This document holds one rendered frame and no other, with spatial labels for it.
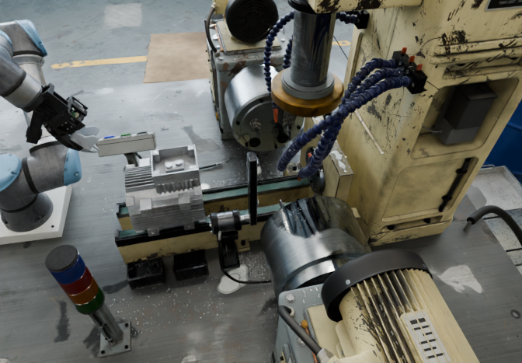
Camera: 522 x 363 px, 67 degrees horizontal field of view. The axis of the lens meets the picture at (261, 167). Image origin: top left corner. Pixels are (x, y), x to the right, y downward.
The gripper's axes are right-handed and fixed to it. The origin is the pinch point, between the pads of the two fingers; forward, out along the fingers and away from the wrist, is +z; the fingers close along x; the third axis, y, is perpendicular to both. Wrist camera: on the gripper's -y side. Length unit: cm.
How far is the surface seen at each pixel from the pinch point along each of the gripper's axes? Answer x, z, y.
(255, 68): 30, 25, 44
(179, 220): -15.5, 24.0, 9.2
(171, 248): -13.8, 35.4, -2.6
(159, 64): 209, 95, -45
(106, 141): 12.3, 7.8, -3.6
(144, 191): -10.5, 12.8, 6.6
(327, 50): -9, 4, 65
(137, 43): 277, 98, -71
